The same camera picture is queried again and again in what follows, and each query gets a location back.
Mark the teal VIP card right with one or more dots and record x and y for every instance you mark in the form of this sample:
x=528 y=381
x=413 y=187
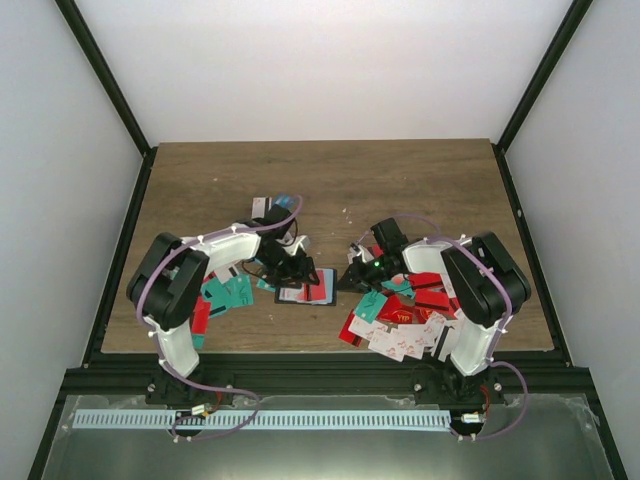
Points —
x=370 y=306

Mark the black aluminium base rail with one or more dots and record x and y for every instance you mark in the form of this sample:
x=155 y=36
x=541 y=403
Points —
x=324 y=373

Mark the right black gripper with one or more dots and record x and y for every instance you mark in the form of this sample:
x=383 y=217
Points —
x=356 y=275

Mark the white card magnetic stripe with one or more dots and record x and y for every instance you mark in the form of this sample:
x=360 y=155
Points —
x=260 y=206

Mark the teal vip card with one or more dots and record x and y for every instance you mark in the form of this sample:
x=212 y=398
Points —
x=370 y=306
x=235 y=293

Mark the light blue slotted rail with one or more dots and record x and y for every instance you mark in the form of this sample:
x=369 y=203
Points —
x=402 y=420

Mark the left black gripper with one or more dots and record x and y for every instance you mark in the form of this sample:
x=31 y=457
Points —
x=298 y=274

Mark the red VIP card gold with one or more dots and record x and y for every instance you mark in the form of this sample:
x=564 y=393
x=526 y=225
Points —
x=395 y=311

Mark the blue card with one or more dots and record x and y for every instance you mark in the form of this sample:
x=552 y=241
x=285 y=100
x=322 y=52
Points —
x=285 y=201

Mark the red card front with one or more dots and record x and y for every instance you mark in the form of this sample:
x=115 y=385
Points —
x=349 y=337

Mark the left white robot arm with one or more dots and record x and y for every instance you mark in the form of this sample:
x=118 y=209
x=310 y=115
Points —
x=167 y=283

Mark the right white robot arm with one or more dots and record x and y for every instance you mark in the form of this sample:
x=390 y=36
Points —
x=473 y=280

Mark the black leather card holder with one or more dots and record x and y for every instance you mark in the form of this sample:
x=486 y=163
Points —
x=292 y=295

